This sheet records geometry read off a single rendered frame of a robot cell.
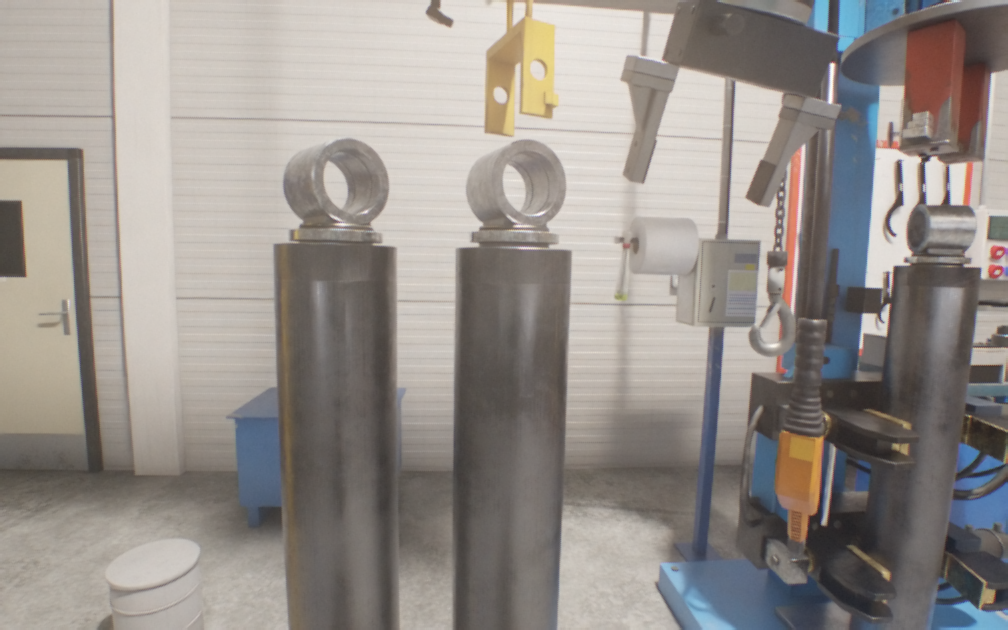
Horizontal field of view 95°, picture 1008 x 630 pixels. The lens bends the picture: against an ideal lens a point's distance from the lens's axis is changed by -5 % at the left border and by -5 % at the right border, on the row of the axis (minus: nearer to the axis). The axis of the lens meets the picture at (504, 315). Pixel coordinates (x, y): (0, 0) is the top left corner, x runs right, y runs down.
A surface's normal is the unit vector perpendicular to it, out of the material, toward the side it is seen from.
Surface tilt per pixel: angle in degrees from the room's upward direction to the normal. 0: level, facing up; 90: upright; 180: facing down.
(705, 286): 90
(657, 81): 114
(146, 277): 90
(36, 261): 90
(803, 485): 90
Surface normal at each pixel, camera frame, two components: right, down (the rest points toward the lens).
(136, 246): 0.08, 0.11
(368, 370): 0.70, 0.09
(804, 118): 0.08, 0.50
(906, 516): -0.67, 0.06
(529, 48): 0.44, 0.11
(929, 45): -0.81, 0.04
